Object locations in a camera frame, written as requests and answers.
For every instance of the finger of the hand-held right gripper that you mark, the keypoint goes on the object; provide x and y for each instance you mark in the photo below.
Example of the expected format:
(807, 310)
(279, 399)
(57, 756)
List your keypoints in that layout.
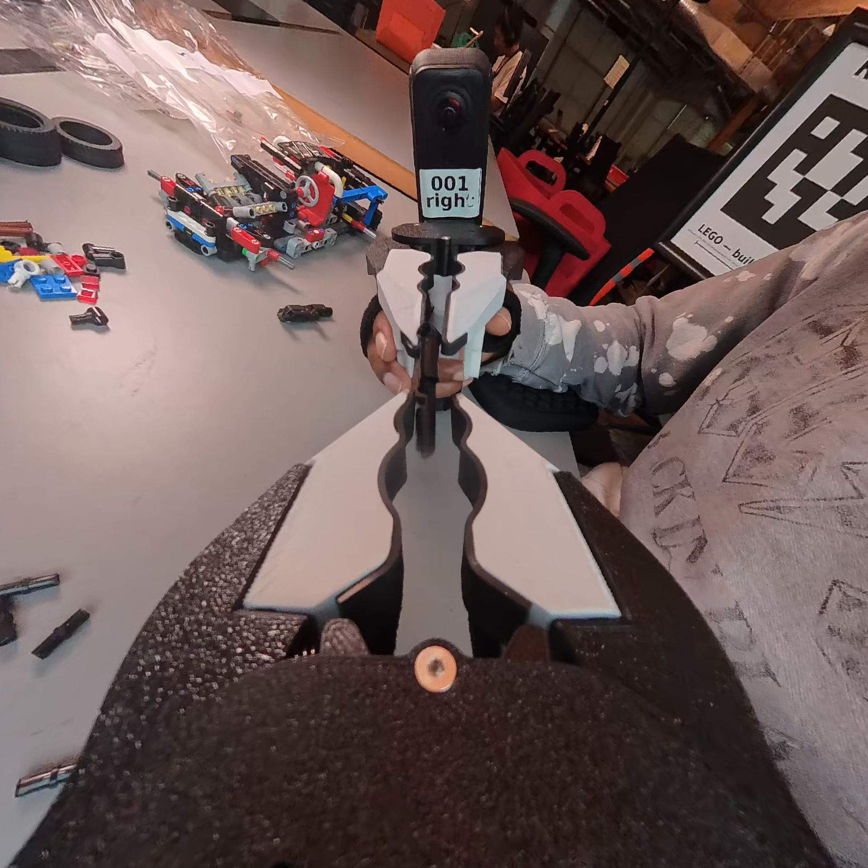
(400, 291)
(475, 298)

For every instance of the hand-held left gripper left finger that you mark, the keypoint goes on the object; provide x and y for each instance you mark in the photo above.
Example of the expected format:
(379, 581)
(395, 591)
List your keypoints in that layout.
(319, 529)

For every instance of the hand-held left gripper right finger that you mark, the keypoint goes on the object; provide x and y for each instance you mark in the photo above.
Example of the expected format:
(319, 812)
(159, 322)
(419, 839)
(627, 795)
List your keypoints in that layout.
(536, 536)

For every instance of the black toy axle piece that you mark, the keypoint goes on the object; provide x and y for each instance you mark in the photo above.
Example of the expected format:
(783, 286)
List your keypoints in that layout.
(428, 407)

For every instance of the person's right forearm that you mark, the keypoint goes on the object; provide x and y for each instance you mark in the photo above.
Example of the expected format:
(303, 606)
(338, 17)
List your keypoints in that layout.
(610, 352)

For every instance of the person's right hand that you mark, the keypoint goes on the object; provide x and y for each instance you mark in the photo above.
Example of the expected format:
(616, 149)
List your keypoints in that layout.
(392, 369)

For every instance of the red chair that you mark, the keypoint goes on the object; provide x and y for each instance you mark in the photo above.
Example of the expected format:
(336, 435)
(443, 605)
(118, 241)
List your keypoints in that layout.
(536, 176)
(569, 230)

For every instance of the black toy connector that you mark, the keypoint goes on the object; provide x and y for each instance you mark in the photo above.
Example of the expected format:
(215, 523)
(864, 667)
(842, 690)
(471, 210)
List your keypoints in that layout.
(305, 312)
(89, 317)
(105, 256)

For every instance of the orange box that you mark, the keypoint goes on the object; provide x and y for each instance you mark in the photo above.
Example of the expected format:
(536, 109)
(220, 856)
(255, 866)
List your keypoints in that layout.
(410, 27)

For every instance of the black mesh chair seat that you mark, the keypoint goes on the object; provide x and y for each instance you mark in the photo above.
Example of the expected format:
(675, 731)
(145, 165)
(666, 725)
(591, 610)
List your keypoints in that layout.
(536, 403)

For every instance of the orange black striped bar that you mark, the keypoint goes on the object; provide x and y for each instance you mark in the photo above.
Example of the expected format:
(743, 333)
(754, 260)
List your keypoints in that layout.
(620, 275)

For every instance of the toy brick car chassis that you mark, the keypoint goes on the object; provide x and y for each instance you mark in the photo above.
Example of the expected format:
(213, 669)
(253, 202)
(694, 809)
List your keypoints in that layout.
(271, 203)

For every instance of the person's torso in grey sweatshirt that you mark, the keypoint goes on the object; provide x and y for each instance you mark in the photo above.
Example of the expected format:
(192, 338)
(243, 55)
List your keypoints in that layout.
(759, 542)

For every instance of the clear plastic bag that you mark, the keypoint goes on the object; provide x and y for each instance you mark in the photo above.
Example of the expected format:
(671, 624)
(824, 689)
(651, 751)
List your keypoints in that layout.
(169, 68)

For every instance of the white marker sign board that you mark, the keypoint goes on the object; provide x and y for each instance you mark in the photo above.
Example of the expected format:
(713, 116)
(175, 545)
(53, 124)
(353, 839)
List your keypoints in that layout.
(786, 176)

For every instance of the black rubber tire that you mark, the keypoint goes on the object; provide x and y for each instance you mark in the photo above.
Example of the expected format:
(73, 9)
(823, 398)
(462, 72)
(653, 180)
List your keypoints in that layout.
(88, 146)
(27, 135)

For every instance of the pile of colourful toy bricks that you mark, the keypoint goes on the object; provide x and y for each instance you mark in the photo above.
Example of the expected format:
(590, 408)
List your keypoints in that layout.
(47, 271)

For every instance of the grey toy pin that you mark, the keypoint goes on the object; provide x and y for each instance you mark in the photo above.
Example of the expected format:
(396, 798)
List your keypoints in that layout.
(44, 778)

